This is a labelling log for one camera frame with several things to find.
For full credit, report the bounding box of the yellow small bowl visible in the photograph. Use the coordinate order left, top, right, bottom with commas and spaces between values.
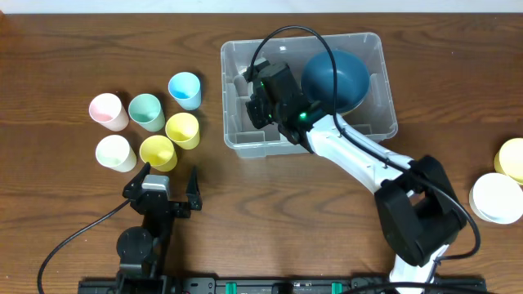
494, 138, 523, 185

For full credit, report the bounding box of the blue plastic cup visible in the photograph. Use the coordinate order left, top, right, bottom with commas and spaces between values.
168, 72, 202, 110

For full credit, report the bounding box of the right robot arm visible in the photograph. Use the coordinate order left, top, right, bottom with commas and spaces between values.
244, 59, 470, 293

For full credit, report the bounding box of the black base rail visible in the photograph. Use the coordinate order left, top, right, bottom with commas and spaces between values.
78, 274, 487, 294

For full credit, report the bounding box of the green plastic cup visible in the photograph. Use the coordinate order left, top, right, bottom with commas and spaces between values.
128, 93, 165, 132

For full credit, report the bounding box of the yellow plastic cup upper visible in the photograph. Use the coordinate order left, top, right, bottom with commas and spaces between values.
165, 113, 200, 150

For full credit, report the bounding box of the clear plastic storage container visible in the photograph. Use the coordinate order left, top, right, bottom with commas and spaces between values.
221, 33, 398, 159

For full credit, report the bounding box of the white plastic cup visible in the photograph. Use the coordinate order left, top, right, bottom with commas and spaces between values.
95, 135, 136, 172

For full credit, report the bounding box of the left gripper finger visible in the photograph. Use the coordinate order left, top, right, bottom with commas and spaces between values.
186, 167, 203, 211
123, 163, 151, 200

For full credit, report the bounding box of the pink plastic cup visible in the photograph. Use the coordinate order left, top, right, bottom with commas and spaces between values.
88, 93, 129, 131

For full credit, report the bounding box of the yellow plastic cup lower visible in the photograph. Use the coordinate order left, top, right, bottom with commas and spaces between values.
139, 135, 177, 172

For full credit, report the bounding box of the yellow plastic cup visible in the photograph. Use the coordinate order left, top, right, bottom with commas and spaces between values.
165, 113, 200, 150
139, 135, 177, 172

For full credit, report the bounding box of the right black cable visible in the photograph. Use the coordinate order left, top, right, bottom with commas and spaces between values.
248, 24, 482, 262

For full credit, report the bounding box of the white small bowl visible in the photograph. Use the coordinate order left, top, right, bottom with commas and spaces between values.
469, 172, 522, 225

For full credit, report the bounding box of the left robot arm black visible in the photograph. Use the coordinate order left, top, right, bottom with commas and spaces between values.
114, 163, 203, 293

